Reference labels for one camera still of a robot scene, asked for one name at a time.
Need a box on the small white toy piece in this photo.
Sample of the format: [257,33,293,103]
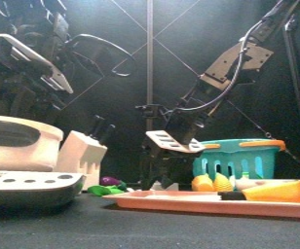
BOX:
[148,180,179,192]

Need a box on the orange toy fruit piece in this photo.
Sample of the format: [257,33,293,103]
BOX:
[190,173,216,193]

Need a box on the purple toy eggplant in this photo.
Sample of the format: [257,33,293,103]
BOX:
[99,175,124,187]

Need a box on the black pole clamp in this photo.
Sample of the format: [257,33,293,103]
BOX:
[134,103,172,120]

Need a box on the pink plastic tray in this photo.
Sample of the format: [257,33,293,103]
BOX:
[102,189,300,221]

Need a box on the yellow toy corn piece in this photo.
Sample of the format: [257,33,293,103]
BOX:
[212,172,235,193]

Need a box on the green toy vegetable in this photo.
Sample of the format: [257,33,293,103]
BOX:
[86,182,128,197]

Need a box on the white toy knife block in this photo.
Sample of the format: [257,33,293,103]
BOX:
[53,129,108,192]

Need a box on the cream toy toaster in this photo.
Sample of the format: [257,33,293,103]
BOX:
[0,114,66,173]

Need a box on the black toy knife handle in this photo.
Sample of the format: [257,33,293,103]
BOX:
[88,114,107,140]
[99,124,116,144]

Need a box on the teal basket with orange handles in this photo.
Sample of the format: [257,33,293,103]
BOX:
[191,138,287,183]

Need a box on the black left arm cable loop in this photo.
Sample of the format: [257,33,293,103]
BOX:
[64,33,136,78]

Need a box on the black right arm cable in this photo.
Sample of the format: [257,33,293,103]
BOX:
[163,0,290,115]

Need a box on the vertical metal frame pole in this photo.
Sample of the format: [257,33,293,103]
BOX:
[144,0,155,132]

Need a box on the slanted black frame pole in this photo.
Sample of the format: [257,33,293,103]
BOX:
[282,14,300,163]

